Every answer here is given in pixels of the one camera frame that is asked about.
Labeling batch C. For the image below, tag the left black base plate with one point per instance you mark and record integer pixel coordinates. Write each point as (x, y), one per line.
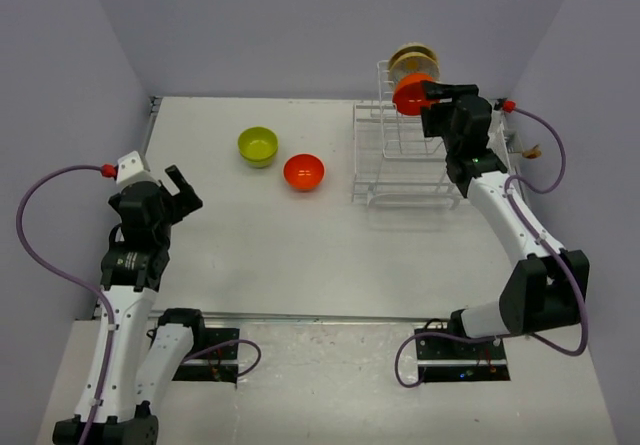
(218, 366)

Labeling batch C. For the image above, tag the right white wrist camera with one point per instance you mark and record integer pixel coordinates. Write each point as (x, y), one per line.
(497, 132)

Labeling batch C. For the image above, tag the aluminium table edge rail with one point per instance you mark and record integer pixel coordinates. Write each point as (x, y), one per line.
(155, 104)

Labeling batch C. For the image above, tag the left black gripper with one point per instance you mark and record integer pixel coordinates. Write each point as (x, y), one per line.
(182, 203)

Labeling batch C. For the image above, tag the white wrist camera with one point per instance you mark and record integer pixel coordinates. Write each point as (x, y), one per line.
(497, 132)
(132, 168)

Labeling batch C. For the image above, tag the small brown object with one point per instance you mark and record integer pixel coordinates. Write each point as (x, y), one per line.
(532, 153)

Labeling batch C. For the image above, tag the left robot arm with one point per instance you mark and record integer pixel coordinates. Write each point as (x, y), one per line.
(120, 401)

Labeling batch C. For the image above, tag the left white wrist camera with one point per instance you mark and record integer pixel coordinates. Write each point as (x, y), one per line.
(132, 168)

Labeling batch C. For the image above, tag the lime green bowl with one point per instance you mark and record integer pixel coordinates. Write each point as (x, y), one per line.
(257, 134)
(258, 155)

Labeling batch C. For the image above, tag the orange bowl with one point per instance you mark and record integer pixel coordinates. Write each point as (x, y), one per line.
(304, 172)
(409, 97)

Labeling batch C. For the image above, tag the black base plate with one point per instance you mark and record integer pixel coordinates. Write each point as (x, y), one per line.
(446, 361)
(218, 366)

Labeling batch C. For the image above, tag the patterned white bowl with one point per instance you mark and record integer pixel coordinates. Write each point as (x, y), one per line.
(413, 62)

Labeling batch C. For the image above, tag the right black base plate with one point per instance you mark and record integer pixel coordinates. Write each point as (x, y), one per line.
(446, 361)

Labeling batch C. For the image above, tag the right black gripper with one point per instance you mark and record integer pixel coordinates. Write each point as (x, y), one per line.
(431, 116)

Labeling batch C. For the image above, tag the white wire dish rack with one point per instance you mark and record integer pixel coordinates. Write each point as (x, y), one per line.
(394, 164)

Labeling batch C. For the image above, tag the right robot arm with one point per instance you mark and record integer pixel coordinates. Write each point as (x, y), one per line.
(547, 287)

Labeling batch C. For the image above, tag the tan rear bowl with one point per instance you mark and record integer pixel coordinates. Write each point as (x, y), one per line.
(413, 47)

